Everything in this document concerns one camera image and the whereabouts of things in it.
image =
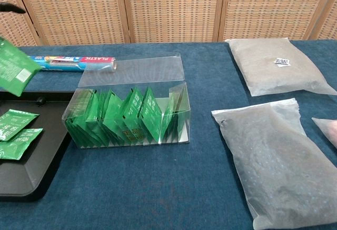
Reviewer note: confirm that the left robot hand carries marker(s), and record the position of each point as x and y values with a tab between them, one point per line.
10	7

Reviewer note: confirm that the green tea bag sachet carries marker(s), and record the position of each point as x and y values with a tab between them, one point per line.
13	67
134	109
15	122
18	143
151	114

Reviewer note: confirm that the clear box of green sachets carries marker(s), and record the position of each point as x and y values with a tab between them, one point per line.
131	69

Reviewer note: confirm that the black plastic tray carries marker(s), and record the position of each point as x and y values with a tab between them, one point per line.
26	172

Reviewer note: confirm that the large frosted bag brown contents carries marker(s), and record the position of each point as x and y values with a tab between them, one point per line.
263	64

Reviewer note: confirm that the frosted bag dark contents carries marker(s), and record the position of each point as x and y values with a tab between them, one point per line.
276	161

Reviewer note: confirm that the frosted bag pink floral cloth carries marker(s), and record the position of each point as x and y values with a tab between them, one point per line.
329	130

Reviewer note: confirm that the plastic wrap roll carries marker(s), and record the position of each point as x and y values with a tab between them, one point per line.
65	60

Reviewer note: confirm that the woven bamboo folding screen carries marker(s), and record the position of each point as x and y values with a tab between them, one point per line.
171	9

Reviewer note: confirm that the blue felt table cover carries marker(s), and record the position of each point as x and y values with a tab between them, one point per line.
158	188

